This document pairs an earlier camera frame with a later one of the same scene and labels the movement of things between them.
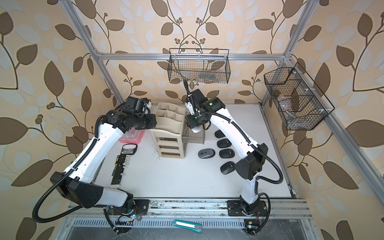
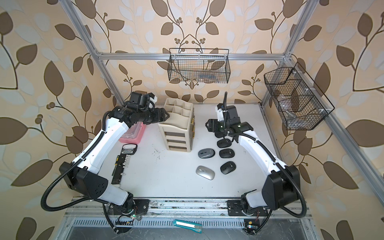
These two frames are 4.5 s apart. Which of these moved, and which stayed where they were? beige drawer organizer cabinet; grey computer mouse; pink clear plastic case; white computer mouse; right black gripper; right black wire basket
Moved: right black gripper; white computer mouse; beige drawer organizer cabinet
Stayed: grey computer mouse; right black wire basket; pink clear plastic case
